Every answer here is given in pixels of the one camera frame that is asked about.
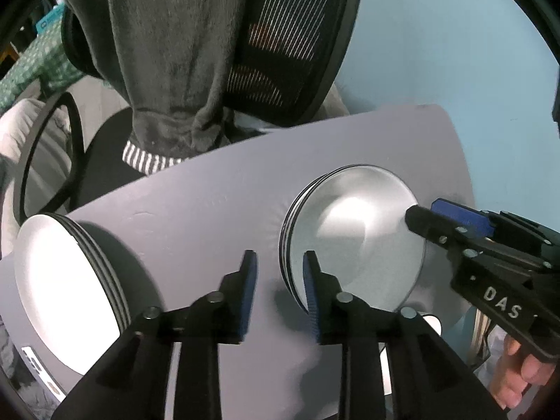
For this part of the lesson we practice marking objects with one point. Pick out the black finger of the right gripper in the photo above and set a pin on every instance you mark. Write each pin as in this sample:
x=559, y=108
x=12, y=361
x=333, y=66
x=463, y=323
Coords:
x=441, y=230

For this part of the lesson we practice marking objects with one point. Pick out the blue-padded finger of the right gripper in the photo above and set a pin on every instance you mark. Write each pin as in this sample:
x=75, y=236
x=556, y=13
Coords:
x=475, y=220

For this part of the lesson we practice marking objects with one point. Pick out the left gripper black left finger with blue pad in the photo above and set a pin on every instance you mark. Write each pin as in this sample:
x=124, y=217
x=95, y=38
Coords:
x=131, y=379

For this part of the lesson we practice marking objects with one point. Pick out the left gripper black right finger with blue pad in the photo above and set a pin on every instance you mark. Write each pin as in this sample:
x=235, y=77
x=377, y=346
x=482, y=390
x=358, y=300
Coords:
x=394, y=365

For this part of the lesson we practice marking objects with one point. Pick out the stack of shallow white bowls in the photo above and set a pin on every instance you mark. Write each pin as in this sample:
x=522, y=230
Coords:
x=353, y=219

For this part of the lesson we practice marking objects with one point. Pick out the stack of white plates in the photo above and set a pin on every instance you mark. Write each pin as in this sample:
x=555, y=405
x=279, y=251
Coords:
x=69, y=290

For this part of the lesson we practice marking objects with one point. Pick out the person's right hand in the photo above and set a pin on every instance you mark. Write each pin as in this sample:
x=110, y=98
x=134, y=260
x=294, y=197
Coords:
x=515, y=371

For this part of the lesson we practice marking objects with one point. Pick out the black mesh office chair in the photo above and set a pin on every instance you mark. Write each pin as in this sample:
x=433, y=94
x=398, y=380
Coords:
x=287, y=54

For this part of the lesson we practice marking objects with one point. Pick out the dark grey hoodie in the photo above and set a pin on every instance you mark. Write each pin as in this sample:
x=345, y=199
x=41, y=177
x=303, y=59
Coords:
x=170, y=60

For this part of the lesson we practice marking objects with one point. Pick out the green checkered cloth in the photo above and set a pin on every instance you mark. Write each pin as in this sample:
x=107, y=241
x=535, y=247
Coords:
x=44, y=60

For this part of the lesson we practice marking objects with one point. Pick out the teal box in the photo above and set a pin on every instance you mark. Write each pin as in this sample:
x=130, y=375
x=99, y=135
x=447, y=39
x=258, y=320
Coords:
x=50, y=18

